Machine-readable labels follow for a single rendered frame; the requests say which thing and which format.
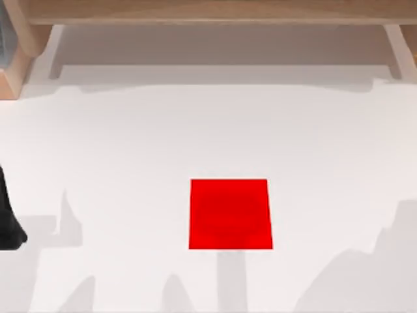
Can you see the wooden shelf unit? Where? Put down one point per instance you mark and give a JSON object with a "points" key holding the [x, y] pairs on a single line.
{"points": [[208, 13]]}

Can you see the flat red square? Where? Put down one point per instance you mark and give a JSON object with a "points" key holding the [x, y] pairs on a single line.
{"points": [[230, 213]]}

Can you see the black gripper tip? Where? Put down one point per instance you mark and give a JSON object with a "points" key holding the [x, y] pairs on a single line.
{"points": [[8, 225]]}

